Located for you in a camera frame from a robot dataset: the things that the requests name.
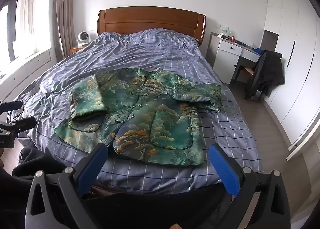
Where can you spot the black jacket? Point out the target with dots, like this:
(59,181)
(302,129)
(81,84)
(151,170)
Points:
(268,71)

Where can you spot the brown curtain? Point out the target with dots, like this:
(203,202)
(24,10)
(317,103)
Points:
(65,13)

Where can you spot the blue plaid duvet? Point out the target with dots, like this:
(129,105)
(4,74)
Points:
(125,51)

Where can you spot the white wardrobe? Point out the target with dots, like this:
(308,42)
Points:
(292,56)

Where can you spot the wooden bed headboard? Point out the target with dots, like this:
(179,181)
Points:
(150,18)

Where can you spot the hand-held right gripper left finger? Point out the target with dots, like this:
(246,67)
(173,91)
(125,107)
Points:
(91,166)

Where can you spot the white window bench cabinet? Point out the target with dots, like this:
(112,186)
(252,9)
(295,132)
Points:
(30,68)

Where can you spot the white round fan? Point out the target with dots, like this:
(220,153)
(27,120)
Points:
(83,38)

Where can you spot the wooden nightstand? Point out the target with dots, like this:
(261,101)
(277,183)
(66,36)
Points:
(77,50)

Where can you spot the wooden chair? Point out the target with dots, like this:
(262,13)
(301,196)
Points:
(247,70)

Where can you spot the white sheer curtain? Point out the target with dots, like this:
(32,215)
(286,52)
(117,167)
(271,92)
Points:
(26,21)

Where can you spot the green printed padded jacket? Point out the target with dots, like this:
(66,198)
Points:
(150,118)

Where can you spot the white desk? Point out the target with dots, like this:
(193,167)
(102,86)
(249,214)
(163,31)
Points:
(226,58)

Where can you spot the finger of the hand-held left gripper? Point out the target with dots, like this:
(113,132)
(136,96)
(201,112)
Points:
(23,123)
(11,106)

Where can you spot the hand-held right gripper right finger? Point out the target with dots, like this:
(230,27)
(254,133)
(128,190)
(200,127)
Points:
(225,171)

